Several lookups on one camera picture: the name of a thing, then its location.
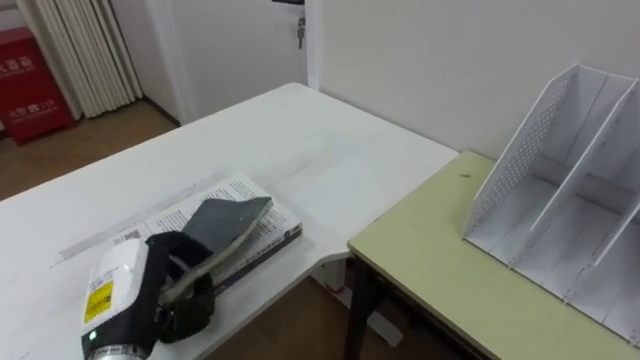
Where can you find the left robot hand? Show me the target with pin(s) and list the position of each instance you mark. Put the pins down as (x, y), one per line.
(120, 300)

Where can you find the dark grey book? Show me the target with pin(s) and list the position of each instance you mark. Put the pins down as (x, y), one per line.
(225, 225)

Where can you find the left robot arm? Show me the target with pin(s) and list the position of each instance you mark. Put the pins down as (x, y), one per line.
(112, 352)

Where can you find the white desk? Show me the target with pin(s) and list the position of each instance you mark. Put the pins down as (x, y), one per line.
(200, 190)

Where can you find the white printed book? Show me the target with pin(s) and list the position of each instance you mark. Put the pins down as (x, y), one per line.
(260, 235)

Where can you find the red fire equipment cabinet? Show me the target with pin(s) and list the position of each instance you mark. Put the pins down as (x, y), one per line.
(27, 85)

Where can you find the white radiator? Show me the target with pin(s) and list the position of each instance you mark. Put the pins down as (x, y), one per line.
(82, 55)

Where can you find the white door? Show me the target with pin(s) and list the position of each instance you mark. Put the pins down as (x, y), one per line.
(235, 50)

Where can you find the keys in door lock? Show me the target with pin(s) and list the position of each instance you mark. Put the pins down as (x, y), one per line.
(300, 33)

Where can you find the pale green table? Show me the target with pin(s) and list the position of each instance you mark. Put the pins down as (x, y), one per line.
(450, 280)

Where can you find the white file organizer rack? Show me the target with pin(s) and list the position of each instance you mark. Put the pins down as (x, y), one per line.
(565, 200)

